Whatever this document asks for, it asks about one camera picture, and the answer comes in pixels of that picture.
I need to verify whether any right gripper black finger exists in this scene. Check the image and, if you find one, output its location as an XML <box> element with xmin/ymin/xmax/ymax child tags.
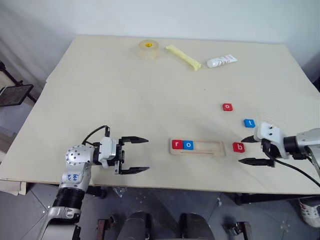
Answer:
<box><xmin>237</xmin><ymin>157</ymin><xmax>276</xmax><ymax>168</ymax></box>
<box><xmin>240</xmin><ymin>134</ymin><xmax>263</xmax><ymax>144</ymax></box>

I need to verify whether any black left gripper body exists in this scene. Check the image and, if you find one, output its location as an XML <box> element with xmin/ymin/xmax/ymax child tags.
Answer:
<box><xmin>114</xmin><ymin>137</ymin><xmax>129</xmax><ymax>176</ymax></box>

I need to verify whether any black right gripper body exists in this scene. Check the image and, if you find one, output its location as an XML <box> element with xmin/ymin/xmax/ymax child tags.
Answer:
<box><xmin>261</xmin><ymin>138</ymin><xmax>283</xmax><ymax>161</ymax></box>

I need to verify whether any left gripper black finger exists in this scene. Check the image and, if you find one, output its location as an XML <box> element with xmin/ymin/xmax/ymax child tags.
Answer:
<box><xmin>121</xmin><ymin>135</ymin><xmax>150</xmax><ymax>146</ymax></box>
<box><xmin>119</xmin><ymin>166</ymin><xmax>151</xmax><ymax>176</ymax></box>

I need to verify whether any red b letter block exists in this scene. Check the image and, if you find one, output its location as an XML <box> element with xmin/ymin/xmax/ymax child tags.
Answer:
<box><xmin>232</xmin><ymin>142</ymin><xmax>247</xmax><ymax>154</ymax></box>

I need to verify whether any wooden letter tray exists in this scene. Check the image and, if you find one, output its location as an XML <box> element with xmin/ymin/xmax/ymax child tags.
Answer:
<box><xmin>168</xmin><ymin>137</ymin><xmax>227</xmax><ymax>158</ymax></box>

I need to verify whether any crumpled clear plastic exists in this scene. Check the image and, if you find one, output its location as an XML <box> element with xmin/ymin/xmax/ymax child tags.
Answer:
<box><xmin>111</xmin><ymin>186</ymin><xmax>129</xmax><ymax>199</ymax></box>

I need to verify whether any black table leg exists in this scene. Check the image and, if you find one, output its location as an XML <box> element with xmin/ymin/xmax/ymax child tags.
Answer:
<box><xmin>85</xmin><ymin>185</ymin><xmax>108</xmax><ymax>200</ymax></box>

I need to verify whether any dark rounded shape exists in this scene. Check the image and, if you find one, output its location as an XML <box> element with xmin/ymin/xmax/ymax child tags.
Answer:
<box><xmin>116</xmin><ymin>210</ymin><xmax>152</xmax><ymax>240</ymax></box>

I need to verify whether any white sneaker with red marks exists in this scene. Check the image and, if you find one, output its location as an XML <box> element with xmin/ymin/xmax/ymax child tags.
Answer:
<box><xmin>298</xmin><ymin>198</ymin><xmax>320</xmax><ymax>229</ymax></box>

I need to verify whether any white squeeze tube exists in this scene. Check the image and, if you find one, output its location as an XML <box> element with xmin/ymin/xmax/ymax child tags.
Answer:
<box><xmin>206</xmin><ymin>53</ymin><xmax>239</xmax><ymax>69</ymax></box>

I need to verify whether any clear tape roll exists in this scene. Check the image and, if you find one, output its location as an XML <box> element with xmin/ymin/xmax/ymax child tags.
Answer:
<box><xmin>137</xmin><ymin>39</ymin><xmax>161</xmax><ymax>61</ymax></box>

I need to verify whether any yellow long packet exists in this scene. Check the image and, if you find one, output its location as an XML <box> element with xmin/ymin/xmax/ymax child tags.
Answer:
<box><xmin>165</xmin><ymin>44</ymin><xmax>202</xmax><ymax>72</ymax></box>

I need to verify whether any beige board piece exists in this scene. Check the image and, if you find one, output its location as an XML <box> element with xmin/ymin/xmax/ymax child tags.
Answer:
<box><xmin>0</xmin><ymin>178</ymin><xmax>27</xmax><ymax>197</ymax></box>

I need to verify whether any black tablet on stand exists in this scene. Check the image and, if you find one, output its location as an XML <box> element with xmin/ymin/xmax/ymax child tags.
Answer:
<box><xmin>0</xmin><ymin>60</ymin><xmax>39</xmax><ymax>108</ymax></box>

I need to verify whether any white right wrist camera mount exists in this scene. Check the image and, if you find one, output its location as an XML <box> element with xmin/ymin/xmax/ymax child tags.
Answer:
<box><xmin>254</xmin><ymin>122</ymin><xmax>292</xmax><ymax>160</ymax></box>

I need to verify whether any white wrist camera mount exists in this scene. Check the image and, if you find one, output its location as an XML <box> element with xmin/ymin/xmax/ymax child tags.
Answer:
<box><xmin>98</xmin><ymin>136</ymin><xmax>119</xmax><ymax>169</ymax></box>
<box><xmin>254</xmin><ymin>122</ymin><xmax>292</xmax><ymax>160</ymax></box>

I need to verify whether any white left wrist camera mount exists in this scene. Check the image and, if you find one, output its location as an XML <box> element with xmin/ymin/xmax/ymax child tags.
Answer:
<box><xmin>98</xmin><ymin>136</ymin><xmax>119</xmax><ymax>169</ymax></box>

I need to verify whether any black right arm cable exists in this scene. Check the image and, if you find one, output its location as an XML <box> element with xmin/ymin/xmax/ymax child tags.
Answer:
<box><xmin>274</xmin><ymin>158</ymin><xmax>320</xmax><ymax>188</ymax></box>

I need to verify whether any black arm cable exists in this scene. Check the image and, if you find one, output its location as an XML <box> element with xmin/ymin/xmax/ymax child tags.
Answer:
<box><xmin>274</xmin><ymin>158</ymin><xmax>320</xmax><ymax>188</ymax></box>
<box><xmin>81</xmin><ymin>124</ymin><xmax>111</xmax><ymax>146</ymax></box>

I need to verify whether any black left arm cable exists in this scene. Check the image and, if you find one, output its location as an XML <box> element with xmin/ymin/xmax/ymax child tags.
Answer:
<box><xmin>81</xmin><ymin>124</ymin><xmax>111</xmax><ymax>146</ymax></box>

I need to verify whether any rusty brown bracket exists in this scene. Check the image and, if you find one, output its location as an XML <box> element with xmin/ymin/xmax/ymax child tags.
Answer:
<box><xmin>224</xmin><ymin>220</ymin><xmax>252</xmax><ymax>240</ymax></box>
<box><xmin>96</xmin><ymin>216</ymin><xmax>116</xmax><ymax>240</ymax></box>

